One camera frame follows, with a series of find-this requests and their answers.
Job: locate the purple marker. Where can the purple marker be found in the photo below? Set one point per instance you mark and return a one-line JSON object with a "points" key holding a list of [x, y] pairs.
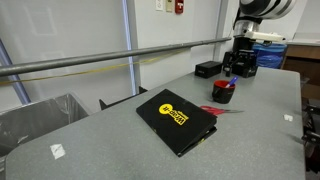
{"points": [[232, 81]]}

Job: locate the wooden cabinet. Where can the wooden cabinet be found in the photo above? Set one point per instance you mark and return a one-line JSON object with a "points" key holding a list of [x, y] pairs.
{"points": [[301, 63]]}

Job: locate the beige wall plate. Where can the beige wall plate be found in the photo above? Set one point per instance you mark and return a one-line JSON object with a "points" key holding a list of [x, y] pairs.
{"points": [[169, 5]]}

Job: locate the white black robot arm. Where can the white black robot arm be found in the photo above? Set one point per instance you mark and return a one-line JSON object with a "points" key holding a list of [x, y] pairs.
{"points": [[263, 8]]}

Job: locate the black folder with yellow logo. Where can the black folder with yellow logo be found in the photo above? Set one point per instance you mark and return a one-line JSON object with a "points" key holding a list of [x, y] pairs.
{"points": [[173, 120]]}

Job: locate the grey metal rail pipe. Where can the grey metal rail pipe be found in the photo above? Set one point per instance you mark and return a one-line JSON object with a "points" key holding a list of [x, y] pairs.
{"points": [[100, 57]]}

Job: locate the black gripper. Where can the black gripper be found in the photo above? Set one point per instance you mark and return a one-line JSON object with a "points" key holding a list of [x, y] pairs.
{"points": [[243, 45]]}

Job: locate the blue plastic bin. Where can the blue plastic bin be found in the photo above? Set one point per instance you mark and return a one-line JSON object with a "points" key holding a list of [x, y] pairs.
{"points": [[271, 55]]}

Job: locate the white tape piece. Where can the white tape piece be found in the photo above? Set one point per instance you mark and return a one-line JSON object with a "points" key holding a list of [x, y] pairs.
{"points": [[57, 151], [288, 117]]}

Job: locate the grey plastic bin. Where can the grey plastic bin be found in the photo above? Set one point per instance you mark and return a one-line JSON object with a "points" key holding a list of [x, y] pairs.
{"points": [[40, 120]]}

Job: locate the flat black cardboard box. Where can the flat black cardboard box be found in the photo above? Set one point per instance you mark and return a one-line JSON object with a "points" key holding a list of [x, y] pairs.
{"points": [[208, 69]]}

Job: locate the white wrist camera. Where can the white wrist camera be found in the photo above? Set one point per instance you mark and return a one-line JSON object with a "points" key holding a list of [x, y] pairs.
{"points": [[266, 36]]}

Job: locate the black cup with red inside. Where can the black cup with red inside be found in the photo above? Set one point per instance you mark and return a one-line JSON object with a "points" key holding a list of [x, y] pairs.
{"points": [[222, 95]]}

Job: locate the red fire alarm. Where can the red fire alarm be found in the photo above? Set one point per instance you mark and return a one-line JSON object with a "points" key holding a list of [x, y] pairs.
{"points": [[179, 6]]}

